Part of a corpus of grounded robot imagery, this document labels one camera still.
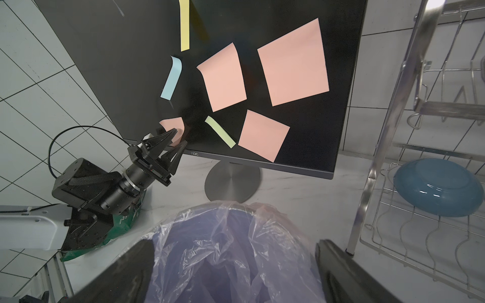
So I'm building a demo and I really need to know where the curled pink sticky note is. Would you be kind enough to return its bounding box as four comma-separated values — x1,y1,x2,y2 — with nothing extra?
197,43,247,112

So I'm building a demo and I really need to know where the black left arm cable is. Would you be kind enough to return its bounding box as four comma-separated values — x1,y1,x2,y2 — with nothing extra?
47,125,131,179

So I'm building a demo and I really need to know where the metal mounting rail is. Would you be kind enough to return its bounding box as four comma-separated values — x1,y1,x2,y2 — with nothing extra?
0,251,75,303

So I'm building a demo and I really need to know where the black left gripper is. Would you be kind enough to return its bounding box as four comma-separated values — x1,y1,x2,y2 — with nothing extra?
126,128,188,187

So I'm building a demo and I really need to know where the green snack bag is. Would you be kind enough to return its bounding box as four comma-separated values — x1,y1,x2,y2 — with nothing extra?
61,191,146,262

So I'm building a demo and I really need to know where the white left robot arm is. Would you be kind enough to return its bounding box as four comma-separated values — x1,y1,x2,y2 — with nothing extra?
1,127,187,251

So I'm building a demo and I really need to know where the black computer monitor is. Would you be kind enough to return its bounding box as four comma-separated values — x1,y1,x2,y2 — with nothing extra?
37,1,367,179

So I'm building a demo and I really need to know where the green sticky strip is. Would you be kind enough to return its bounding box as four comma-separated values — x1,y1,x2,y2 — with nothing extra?
205,116,236,148

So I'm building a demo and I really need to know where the metal dish rack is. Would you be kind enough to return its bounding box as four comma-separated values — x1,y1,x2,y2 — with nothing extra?
346,1,484,302

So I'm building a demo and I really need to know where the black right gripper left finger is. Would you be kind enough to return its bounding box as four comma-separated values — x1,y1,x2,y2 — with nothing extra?
67,240,155,303

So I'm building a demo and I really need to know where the trash bin with plastic liner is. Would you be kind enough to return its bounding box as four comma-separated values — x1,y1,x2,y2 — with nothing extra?
145,201,325,302

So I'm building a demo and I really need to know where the large pink sticky note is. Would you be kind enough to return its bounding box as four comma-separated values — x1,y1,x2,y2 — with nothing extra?
258,18,330,107

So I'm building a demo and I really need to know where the blue bowl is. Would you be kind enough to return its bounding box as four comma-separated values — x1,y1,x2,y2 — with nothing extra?
394,159,484,217

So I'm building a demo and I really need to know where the yellow sticky strip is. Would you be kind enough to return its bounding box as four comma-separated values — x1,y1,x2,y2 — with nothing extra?
179,0,190,52

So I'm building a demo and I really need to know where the small pink sticky note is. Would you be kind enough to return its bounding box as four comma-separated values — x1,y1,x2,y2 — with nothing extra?
159,117,185,146

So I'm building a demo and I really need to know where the blue sticky strip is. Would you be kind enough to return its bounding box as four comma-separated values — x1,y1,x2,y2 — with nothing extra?
160,56,183,101

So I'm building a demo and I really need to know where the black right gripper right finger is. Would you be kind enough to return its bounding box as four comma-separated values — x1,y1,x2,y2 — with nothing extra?
315,240,400,303

